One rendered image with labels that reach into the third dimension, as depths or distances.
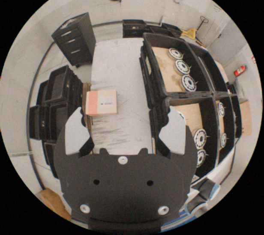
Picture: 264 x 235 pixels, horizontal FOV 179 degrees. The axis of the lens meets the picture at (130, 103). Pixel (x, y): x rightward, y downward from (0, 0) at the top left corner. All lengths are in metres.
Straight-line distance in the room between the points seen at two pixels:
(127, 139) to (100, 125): 0.17
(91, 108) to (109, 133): 0.16
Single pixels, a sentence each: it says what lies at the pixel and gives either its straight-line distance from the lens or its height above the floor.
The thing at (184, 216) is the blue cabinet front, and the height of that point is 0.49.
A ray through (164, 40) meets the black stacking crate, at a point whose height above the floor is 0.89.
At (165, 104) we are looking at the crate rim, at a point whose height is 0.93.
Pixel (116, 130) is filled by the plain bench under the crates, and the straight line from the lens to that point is 0.47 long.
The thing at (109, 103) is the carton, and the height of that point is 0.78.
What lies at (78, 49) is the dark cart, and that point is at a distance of 1.47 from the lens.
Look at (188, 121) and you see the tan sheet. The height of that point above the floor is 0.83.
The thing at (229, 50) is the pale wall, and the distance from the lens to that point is 3.69.
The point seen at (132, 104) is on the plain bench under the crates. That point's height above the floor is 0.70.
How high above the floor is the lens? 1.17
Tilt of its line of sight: 75 degrees down
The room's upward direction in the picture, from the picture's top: 10 degrees clockwise
